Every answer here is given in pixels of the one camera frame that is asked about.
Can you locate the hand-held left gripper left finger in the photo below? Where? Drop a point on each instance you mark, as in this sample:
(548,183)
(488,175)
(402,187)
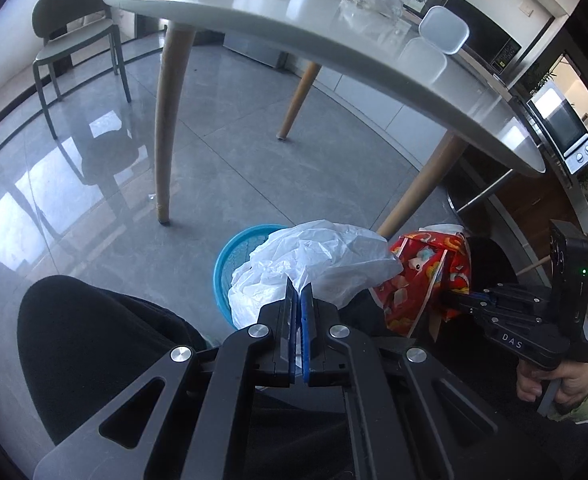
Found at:
(290,330)

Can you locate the chrome metal rail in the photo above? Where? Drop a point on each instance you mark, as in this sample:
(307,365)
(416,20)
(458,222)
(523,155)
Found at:
(484,190)

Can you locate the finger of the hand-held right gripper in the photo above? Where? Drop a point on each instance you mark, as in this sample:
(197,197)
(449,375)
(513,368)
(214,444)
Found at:
(469,295)
(461,308)

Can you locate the round white table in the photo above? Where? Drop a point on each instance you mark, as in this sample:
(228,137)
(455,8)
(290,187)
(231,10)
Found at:
(274,15)

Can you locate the white plastic bag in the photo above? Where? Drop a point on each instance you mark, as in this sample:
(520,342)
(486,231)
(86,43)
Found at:
(324,255)

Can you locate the white wall socket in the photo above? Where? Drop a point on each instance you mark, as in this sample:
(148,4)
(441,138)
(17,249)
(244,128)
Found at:
(525,8)

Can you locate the silver toaster oven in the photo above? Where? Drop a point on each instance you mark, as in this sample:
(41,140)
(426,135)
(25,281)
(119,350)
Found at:
(559,120)

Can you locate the red printed packet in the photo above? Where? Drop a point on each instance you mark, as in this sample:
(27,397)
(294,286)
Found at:
(414,270)

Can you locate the black microwave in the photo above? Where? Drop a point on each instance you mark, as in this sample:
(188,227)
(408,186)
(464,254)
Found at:
(489,35)

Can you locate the person's right hand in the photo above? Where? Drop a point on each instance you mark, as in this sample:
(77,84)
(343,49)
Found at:
(576,375)

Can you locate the dark wooden cabinet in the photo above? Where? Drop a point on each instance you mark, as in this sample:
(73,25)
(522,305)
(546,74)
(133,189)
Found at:
(524,220)

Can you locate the person's left leg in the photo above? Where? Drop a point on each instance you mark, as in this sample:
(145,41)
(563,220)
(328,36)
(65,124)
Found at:
(89,350)

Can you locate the blue mesh basket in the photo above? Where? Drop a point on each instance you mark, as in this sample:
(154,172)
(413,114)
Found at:
(224,270)

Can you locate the kitchen counter cabinet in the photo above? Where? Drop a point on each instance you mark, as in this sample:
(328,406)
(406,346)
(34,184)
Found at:
(369,105)

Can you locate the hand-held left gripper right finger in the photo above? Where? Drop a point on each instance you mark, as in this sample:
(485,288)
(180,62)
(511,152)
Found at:
(307,330)

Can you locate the white square plastic box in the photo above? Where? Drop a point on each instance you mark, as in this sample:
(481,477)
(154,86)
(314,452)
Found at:
(444,30)

